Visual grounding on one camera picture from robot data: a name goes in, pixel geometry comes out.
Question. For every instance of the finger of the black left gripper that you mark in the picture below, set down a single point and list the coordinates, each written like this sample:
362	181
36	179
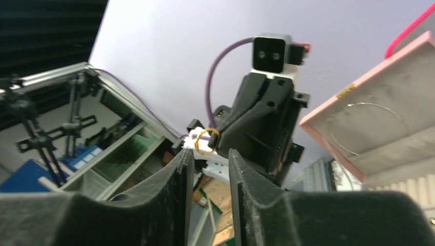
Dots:
226	137

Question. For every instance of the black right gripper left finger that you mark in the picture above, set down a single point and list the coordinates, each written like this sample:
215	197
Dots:
156	211

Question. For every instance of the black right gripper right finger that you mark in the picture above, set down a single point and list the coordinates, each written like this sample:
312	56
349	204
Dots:
265	214

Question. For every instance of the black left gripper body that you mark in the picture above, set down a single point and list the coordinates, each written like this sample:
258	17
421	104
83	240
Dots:
267	111

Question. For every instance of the pink jewelry box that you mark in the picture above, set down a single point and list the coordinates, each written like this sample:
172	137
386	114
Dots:
380	128

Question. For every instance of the blue storage box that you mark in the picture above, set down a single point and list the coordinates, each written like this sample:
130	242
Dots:
30	177

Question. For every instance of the pink framed whiteboard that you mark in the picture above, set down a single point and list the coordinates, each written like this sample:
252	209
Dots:
423	25

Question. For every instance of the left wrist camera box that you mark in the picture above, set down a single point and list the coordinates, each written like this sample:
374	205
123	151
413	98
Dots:
277	55

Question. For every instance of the aluminium frame shelving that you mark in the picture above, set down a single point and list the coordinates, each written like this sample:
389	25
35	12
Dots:
83	127

